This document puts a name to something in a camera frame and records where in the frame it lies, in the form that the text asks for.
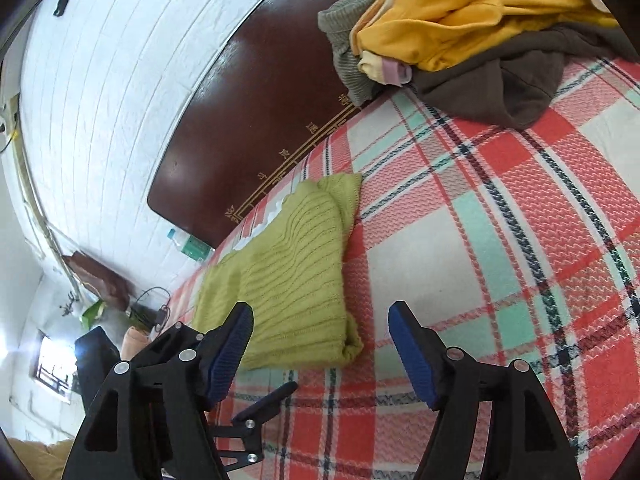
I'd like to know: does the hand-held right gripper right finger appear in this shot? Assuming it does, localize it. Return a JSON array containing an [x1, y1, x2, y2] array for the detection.
[[387, 300, 583, 480]]

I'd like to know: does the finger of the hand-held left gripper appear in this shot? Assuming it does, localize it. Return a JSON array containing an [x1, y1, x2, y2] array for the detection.
[[132, 322, 206, 363], [207, 381, 300, 476]]

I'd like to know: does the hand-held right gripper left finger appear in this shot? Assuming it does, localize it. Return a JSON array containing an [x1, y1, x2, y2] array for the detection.
[[62, 301, 255, 480]]

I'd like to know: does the green knit sweater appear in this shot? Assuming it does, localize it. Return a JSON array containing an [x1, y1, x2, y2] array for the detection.
[[191, 172, 365, 371]]

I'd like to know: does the person's left hand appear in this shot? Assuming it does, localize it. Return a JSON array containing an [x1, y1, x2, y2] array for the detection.
[[122, 327, 151, 361]]

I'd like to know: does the green plastic bag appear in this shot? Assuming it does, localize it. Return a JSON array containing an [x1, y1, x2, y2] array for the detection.
[[80, 301, 107, 328]]

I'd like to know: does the barred window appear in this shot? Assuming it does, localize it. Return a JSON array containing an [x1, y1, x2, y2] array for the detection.
[[32, 330, 76, 403]]

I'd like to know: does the brown bag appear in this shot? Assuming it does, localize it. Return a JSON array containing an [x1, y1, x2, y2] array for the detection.
[[61, 251, 135, 313]]

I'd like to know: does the clear water bottle green label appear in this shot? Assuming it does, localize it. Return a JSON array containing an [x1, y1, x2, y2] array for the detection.
[[166, 227, 212, 263]]

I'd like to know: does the red plaid blanket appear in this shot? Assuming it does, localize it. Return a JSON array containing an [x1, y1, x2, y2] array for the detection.
[[170, 57, 640, 480]]

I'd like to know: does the dark brown wooden headboard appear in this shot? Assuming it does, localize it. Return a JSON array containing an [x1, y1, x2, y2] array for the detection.
[[146, 0, 416, 248]]

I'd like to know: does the dark brown garment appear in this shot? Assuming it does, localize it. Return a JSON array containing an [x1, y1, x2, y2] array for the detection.
[[410, 22, 640, 131]]

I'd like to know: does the pale yellow pink garment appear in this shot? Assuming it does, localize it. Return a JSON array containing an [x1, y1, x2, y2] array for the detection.
[[357, 50, 413, 87]]

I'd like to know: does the grey striped sweater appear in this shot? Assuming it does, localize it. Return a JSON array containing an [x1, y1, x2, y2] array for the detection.
[[317, 0, 418, 106]]

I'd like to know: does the black charger cable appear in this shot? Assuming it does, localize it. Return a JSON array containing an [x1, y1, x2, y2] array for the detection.
[[131, 286, 172, 333]]

